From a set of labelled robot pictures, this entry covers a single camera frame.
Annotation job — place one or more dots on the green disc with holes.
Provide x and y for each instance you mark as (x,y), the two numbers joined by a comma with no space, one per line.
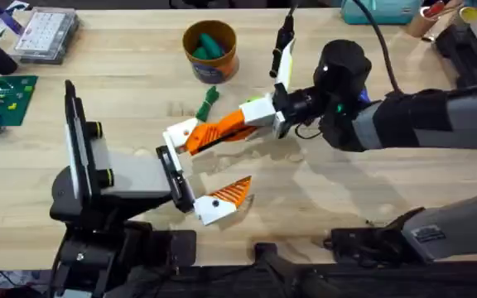
(253,99)

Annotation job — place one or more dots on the left wrist upright black plate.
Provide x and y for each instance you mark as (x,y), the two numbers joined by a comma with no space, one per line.
(77,140)

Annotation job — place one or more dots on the orange tub with green toys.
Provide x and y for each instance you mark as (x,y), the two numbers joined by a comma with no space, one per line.
(211,54)

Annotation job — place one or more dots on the yellow tape roll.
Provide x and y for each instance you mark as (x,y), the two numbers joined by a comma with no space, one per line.
(470,14)

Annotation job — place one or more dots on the black rail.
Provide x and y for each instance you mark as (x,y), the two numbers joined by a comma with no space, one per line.
(387,285)

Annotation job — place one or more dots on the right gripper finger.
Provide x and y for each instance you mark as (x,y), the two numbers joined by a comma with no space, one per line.
(242,134)
(258,111)

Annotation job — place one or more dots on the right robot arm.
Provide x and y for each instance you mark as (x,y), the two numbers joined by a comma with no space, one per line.
(429,120)

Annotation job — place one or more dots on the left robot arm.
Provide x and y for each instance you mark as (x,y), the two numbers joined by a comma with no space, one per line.
(97,256)

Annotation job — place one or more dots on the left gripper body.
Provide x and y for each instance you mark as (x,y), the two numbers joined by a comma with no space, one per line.
(139,174)

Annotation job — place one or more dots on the teal box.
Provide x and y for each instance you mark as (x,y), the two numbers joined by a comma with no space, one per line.
(381,10)

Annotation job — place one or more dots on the black box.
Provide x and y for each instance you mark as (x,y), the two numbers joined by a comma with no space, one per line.
(462,54)

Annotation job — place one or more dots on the green board with toy blocks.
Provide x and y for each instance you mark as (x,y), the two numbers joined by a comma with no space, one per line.
(4,101)

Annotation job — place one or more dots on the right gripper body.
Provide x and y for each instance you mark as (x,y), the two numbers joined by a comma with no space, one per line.
(342,83)

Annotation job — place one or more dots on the clear plastic parts box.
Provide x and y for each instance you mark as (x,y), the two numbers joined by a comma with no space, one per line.
(46,35)

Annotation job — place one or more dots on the green vegetable toy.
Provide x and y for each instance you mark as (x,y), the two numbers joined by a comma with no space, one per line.
(206,103)

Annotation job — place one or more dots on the cardboard tube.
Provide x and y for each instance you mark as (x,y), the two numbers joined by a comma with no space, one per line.
(422,25)

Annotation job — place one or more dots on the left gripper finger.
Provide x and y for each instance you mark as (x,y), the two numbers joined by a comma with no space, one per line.
(215,209)
(180,133)

